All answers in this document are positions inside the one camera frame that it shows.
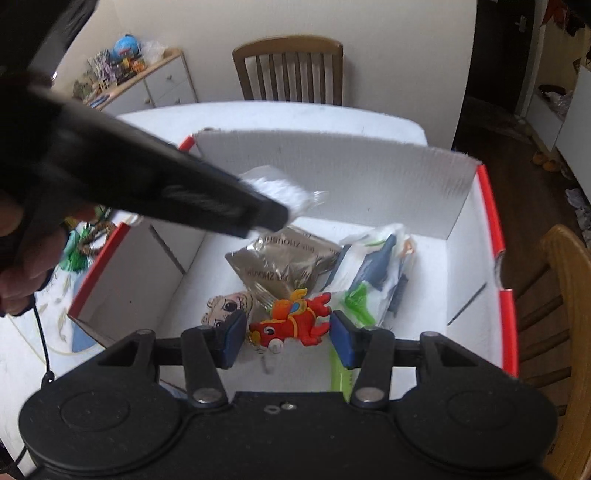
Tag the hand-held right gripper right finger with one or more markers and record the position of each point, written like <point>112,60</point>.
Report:
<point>342,339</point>

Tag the person's left hand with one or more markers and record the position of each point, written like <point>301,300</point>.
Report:
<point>18,286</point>

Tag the dark door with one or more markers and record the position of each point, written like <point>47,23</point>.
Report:
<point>498,46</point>

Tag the white tissue packet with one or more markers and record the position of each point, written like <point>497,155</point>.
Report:
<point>277,187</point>

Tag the clear bag with snacks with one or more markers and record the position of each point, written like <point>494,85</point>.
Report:
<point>374,272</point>

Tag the cartoon face card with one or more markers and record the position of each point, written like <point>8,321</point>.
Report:
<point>226,304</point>

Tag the crumpled white plastic bag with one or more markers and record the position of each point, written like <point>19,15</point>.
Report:
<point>152,50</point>

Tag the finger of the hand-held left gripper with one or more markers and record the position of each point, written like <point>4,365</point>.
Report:
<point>270,214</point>

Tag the dark wooden slat chair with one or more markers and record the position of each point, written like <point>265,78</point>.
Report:
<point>286,46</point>

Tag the red cardboard box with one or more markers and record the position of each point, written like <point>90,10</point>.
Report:
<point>323,184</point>

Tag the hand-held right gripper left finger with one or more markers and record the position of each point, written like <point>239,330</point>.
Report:
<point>233,337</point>

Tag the light wooden curved chair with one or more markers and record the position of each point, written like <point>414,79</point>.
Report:
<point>568,258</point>

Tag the white cloth on floor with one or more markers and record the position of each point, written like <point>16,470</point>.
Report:
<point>579,203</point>

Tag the pile of small toys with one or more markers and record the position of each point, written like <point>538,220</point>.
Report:
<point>104,69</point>

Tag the white wall cabinet unit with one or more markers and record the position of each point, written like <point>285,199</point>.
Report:
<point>577,138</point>

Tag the yellow slippers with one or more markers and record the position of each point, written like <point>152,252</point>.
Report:
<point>547,160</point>

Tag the red dragon toy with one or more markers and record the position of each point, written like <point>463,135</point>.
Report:
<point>295,323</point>

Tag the blue globe toy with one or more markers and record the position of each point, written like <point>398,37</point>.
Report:
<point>127,45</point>

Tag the white sideboard wooden top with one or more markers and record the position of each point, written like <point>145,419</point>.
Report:
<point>166,83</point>

